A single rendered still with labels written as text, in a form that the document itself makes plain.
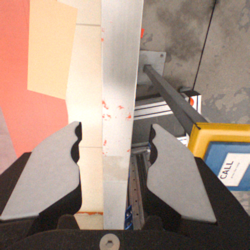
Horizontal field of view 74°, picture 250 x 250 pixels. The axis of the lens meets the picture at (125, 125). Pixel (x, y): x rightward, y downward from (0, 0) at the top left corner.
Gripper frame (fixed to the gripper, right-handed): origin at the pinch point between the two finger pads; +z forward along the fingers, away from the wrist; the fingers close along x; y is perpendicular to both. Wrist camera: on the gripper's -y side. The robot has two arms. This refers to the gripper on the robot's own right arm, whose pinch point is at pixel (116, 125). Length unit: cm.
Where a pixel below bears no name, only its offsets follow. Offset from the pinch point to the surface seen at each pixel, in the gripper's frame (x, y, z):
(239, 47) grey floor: 78, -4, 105
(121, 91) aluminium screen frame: 0.4, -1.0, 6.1
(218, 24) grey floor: 60, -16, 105
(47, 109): -9.6, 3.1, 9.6
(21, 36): -11.1, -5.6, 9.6
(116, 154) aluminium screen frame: 0.1, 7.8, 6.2
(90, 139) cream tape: -3.9, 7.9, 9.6
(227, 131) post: 17.2, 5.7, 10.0
